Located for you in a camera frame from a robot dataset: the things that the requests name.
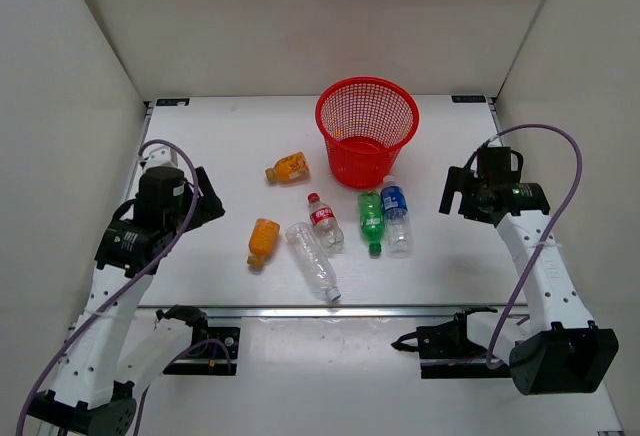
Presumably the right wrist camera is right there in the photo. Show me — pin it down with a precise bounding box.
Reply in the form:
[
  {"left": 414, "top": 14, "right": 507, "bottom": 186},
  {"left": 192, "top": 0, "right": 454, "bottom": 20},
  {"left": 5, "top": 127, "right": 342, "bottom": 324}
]
[{"left": 482, "top": 135, "right": 503, "bottom": 147}]

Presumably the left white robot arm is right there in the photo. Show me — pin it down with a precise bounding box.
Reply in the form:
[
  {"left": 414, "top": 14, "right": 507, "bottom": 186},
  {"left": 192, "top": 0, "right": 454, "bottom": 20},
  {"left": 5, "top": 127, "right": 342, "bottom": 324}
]
[{"left": 16, "top": 165, "right": 224, "bottom": 435}]

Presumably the right black corner label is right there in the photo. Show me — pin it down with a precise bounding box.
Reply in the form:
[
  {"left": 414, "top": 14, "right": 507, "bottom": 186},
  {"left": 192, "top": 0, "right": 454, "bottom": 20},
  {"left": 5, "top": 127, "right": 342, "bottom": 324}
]
[{"left": 451, "top": 95, "right": 486, "bottom": 104}]

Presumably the orange juice bottle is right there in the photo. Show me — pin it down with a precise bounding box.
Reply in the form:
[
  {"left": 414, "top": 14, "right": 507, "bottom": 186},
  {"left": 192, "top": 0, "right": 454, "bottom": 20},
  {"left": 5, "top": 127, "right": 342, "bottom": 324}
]
[
  {"left": 247, "top": 218, "right": 280, "bottom": 270},
  {"left": 265, "top": 151, "right": 310, "bottom": 185}
]

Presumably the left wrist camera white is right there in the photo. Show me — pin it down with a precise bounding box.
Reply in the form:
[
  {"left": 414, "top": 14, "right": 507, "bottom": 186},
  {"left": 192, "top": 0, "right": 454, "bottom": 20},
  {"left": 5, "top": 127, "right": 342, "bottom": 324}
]
[{"left": 139, "top": 145, "right": 178, "bottom": 172}]

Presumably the red plastic mesh bin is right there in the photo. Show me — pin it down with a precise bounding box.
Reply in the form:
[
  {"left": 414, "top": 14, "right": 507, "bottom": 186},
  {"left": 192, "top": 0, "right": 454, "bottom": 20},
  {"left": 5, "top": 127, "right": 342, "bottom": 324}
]
[{"left": 315, "top": 76, "right": 420, "bottom": 190}]

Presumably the green soda bottle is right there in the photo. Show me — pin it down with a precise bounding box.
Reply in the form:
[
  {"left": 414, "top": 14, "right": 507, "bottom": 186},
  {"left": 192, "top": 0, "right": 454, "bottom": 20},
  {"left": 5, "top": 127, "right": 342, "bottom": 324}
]
[{"left": 358, "top": 191, "right": 385, "bottom": 257}]

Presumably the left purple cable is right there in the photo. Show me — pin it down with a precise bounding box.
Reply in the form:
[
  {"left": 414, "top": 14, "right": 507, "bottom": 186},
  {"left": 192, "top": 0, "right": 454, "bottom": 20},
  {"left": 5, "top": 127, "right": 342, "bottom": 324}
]
[{"left": 13, "top": 139, "right": 234, "bottom": 436}]

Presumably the aluminium table edge rail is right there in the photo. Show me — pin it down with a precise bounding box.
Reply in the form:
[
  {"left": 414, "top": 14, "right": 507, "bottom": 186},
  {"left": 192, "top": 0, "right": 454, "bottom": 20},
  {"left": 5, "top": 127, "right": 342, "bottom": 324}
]
[{"left": 137, "top": 304, "right": 531, "bottom": 319}]

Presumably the clear crushed plastic bottle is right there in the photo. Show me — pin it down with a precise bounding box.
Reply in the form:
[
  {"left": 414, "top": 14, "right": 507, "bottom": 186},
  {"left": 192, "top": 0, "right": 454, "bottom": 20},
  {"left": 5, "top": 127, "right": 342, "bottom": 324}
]
[{"left": 285, "top": 222, "right": 341, "bottom": 303}]

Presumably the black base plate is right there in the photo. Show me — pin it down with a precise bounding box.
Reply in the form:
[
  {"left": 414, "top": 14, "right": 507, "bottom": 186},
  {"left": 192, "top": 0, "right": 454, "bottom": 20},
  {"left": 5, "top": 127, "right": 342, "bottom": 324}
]
[
  {"left": 163, "top": 320, "right": 241, "bottom": 376},
  {"left": 416, "top": 320, "right": 510, "bottom": 380}
]

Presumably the blue label water bottle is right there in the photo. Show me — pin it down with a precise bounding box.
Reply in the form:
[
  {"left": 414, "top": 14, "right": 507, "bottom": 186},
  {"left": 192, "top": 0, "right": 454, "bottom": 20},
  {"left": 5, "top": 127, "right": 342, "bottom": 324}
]
[{"left": 380, "top": 175, "right": 413, "bottom": 253}]

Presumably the left black corner label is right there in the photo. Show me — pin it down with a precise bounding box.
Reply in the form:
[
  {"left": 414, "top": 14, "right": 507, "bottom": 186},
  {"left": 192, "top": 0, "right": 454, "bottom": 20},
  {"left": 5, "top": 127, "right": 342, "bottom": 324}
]
[{"left": 155, "top": 98, "right": 190, "bottom": 107}]

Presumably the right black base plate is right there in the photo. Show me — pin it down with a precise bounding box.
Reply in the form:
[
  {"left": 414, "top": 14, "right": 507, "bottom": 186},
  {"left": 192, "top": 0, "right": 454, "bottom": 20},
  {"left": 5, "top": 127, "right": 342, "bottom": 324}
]
[{"left": 416, "top": 320, "right": 510, "bottom": 380}]

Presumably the red label cola bottle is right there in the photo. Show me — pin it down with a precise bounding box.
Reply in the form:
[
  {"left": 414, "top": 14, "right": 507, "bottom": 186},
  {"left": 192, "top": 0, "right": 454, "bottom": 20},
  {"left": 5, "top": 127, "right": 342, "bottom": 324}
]
[{"left": 307, "top": 193, "right": 344, "bottom": 253}]

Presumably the black corner label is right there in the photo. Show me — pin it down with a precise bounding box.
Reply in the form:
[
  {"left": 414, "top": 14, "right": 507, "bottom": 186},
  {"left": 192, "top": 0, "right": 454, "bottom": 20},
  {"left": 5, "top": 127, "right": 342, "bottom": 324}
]
[
  {"left": 155, "top": 98, "right": 190, "bottom": 107},
  {"left": 451, "top": 95, "right": 486, "bottom": 104}
]

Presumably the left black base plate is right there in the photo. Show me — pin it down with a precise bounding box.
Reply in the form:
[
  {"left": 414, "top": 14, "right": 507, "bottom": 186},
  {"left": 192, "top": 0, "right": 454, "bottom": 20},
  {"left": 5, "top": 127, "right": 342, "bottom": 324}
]
[{"left": 163, "top": 320, "right": 241, "bottom": 376}]

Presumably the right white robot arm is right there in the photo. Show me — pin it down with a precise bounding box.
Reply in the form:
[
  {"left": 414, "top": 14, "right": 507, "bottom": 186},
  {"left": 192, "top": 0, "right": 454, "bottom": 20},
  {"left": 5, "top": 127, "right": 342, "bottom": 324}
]
[{"left": 391, "top": 145, "right": 619, "bottom": 395}]

